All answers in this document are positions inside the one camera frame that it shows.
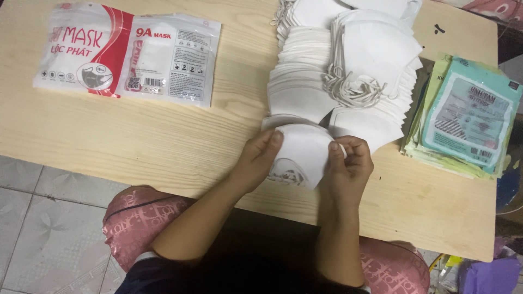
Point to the person's left hand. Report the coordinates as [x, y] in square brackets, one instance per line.
[253, 161]

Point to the person's right hand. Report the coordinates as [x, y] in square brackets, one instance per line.
[349, 179]

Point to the white face mask bundle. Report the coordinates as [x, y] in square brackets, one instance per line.
[304, 153]

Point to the person's dark shirt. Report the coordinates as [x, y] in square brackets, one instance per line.
[261, 253]

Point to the pile of white face masks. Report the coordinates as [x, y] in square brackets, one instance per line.
[359, 69]

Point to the clear white mask packet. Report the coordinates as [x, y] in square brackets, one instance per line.
[175, 57]

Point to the stack of green mask packets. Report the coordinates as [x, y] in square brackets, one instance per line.
[465, 118]

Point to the blue bag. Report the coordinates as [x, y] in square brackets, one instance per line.
[508, 188]

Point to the purple plastic bag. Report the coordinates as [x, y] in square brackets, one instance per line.
[492, 277]

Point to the red and white mask packet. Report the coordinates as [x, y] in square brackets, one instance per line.
[81, 49]

